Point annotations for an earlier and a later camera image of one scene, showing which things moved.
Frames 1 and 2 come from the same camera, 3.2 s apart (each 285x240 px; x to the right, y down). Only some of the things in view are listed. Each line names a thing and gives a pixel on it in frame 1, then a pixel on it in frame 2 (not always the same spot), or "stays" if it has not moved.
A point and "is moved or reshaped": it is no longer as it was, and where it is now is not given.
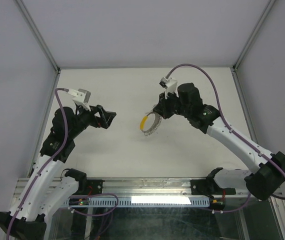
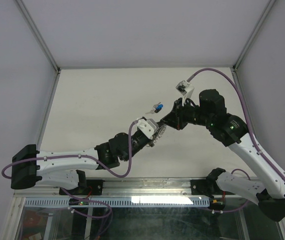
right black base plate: x=209 y=187 stays
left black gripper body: x=85 y=118 -> x=138 y=142
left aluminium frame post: x=39 y=37 stays
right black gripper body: x=171 y=103 -> x=187 y=114
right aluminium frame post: x=233 y=68 stays
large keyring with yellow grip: x=158 y=120 is moved or reshaped
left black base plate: x=93 y=187 stays
